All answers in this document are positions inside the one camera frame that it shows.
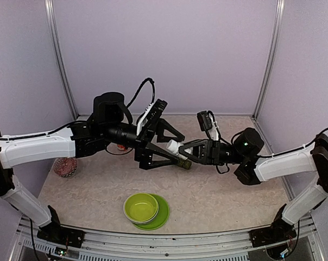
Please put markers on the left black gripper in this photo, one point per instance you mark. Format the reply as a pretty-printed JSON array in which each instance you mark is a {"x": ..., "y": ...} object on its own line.
[{"x": 143, "y": 154}]

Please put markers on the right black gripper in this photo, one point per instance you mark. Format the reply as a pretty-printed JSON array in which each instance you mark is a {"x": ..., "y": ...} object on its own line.
[{"x": 209, "y": 152}]

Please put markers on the small white pill bottle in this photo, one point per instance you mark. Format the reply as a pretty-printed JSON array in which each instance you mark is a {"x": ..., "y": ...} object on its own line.
[{"x": 173, "y": 147}]

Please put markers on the red pill bottle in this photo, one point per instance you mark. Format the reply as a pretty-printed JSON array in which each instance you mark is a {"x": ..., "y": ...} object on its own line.
[{"x": 121, "y": 148}]

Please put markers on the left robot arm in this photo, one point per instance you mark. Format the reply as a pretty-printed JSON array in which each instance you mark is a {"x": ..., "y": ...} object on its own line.
[{"x": 110, "y": 123}]

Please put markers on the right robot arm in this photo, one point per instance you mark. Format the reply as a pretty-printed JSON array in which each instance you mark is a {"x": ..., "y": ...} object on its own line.
[{"x": 254, "y": 169}]

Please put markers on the green bowl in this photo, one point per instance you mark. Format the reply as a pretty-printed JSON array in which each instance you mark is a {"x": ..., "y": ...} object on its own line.
[{"x": 141, "y": 208}]

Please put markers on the green plate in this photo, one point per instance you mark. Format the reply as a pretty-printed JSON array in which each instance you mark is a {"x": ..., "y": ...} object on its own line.
[{"x": 161, "y": 217}]

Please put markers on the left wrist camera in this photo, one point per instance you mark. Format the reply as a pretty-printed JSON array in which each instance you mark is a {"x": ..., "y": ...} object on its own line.
[{"x": 150, "y": 116}]

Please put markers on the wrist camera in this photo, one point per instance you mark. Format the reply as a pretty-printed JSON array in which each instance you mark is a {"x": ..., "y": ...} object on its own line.
[
  {"x": 150, "y": 116},
  {"x": 208, "y": 124}
]

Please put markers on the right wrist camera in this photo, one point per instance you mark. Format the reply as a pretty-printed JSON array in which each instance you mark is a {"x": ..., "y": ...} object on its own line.
[{"x": 208, "y": 124}]

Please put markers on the front aluminium rail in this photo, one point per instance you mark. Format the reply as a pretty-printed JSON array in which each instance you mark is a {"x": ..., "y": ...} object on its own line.
[{"x": 106, "y": 245}]

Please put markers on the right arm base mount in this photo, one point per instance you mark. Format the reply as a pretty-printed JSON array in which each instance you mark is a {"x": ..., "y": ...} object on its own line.
[{"x": 278, "y": 231}]

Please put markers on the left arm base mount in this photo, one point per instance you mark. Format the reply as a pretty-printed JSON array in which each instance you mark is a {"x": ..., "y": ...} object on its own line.
[{"x": 56, "y": 233}]

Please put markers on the right aluminium frame post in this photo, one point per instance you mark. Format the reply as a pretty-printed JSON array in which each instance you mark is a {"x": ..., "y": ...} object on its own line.
[{"x": 280, "y": 6}]

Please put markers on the aluminium frame post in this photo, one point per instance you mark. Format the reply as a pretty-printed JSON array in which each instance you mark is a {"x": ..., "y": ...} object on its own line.
[
  {"x": 49, "y": 7},
  {"x": 280, "y": 6}
]

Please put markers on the left aluminium frame post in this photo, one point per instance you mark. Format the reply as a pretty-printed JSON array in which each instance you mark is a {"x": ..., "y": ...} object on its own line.
[{"x": 49, "y": 7}]

